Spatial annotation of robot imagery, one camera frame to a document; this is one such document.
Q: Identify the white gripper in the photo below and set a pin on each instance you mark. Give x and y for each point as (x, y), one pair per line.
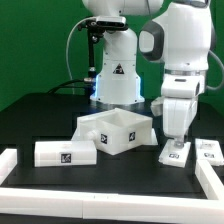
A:
(178, 115)

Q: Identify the white door panel with tags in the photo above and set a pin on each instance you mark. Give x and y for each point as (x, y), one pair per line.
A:
(173, 155)

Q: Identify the white cabinet body box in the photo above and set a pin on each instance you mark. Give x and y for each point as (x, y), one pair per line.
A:
(112, 121)

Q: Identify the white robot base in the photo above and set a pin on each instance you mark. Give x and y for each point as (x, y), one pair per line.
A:
(118, 84)

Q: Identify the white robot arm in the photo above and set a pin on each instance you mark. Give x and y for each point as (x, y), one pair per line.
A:
(180, 39)

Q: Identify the white cabinet top block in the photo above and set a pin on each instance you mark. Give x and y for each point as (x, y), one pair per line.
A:
(64, 153)

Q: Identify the white obstacle fence right piece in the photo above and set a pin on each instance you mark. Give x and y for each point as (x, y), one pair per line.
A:
(209, 181)

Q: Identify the white obstacle fence piece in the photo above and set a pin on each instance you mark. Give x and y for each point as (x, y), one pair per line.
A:
(209, 181)
(8, 161)

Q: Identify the white sheet with tags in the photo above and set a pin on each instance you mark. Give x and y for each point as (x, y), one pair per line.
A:
(122, 138)

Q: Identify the white obstacle fence front bar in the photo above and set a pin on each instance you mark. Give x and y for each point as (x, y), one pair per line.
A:
(111, 206)

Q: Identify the white obstacle fence left piece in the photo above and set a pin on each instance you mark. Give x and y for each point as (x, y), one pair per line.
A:
(8, 161)

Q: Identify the black camera on stand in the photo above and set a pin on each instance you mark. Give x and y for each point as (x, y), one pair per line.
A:
(100, 24)

